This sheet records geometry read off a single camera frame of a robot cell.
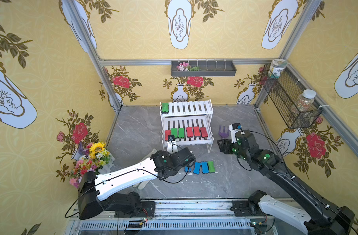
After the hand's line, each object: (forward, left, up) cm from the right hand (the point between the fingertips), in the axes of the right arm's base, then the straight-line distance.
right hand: (224, 139), depth 77 cm
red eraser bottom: (+9, +19, -7) cm, 22 cm away
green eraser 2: (-9, +5, -19) cm, 21 cm away
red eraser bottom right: (+7, +10, -6) cm, 14 cm away
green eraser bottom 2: (+8, +24, -7) cm, 26 cm away
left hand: (-7, +27, -2) cm, 28 cm away
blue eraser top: (-10, +20, -19) cm, 29 cm away
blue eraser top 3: (-8, +9, -19) cm, 23 cm away
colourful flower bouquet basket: (-12, +67, -2) cm, 68 cm away
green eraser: (+13, +32, +9) cm, 36 cm away
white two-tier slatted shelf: (+17, +19, -8) cm, 26 cm away
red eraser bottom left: (+7, +32, -6) cm, 33 cm away
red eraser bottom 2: (+9, +14, -6) cm, 18 cm away
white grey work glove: (-20, +45, -19) cm, 53 cm away
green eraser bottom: (+8, +28, -6) cm, 30 cm away
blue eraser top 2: (-8, +14, -20) cm, 25 cm away
